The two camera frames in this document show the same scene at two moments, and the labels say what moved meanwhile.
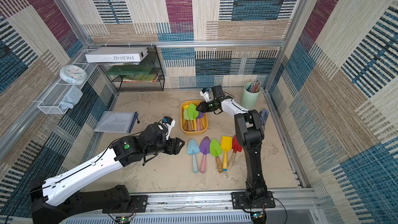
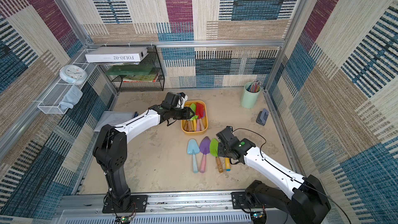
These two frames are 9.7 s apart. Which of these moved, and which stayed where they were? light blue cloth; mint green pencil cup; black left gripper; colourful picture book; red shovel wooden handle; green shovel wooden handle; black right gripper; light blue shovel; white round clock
Moved: black left gripper; red shovel wooden handle; black right gripper
Stayed: mint green pencil cup; light blue cloth; green shovel wooden handle; white round clock; light blue shovel; colourful picture book
